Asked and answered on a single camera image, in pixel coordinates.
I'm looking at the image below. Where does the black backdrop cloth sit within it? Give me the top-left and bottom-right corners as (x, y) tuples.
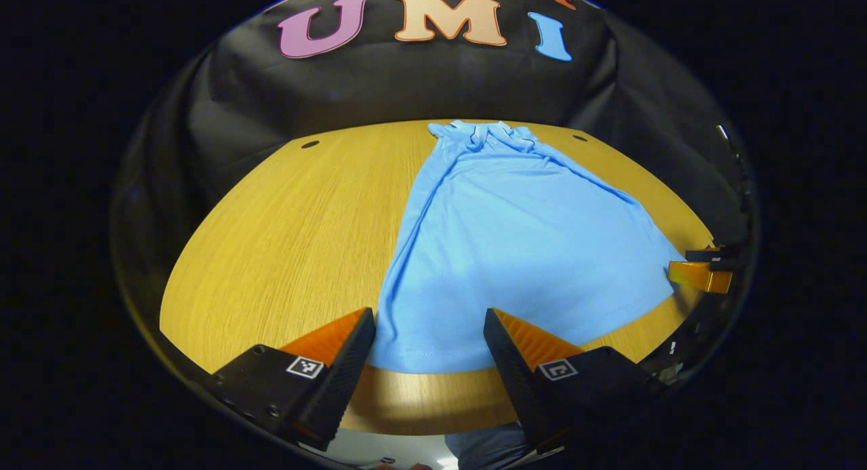
(112, 0), (759, 389)

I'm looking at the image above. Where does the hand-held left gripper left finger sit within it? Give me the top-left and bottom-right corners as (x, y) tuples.
(203, 306), (377, 452)

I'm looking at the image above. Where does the person's leg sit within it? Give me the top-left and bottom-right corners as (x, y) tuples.
(444, 421), (543, 470)

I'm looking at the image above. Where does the light blue polo T-shirt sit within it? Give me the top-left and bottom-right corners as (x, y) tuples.
(369, 120), (686, 375)

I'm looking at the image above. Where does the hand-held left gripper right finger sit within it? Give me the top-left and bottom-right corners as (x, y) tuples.
(483, 307), (668, 455)

